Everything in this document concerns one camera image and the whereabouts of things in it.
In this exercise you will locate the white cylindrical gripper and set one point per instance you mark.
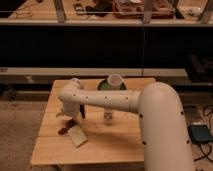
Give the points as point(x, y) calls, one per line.
point(72, 116)

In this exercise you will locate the black power box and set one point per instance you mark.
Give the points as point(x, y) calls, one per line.
point(200, 134)

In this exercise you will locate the wooden table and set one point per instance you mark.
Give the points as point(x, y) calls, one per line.
point(116, 143)

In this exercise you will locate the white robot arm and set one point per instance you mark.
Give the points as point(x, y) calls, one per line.
point(162, 120)

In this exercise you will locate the small clear bottle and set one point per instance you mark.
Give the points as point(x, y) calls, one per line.
point(108, 116)

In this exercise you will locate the background workbench shelf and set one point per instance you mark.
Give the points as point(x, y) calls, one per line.
point(111, 13)

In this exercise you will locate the black smartphone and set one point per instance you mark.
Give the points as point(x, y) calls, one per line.
point(82, 111)

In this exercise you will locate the green ceramic bowl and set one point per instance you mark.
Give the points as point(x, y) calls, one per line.
point(104, 85)

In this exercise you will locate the white plastic cup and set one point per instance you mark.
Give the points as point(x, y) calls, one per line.
point(114, 81)

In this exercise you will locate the red chili pepper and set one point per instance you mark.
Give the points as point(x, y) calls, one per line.
point(67, 126)

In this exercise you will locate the white rectangular sponge block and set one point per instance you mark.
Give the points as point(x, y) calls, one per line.
point(77, 136)

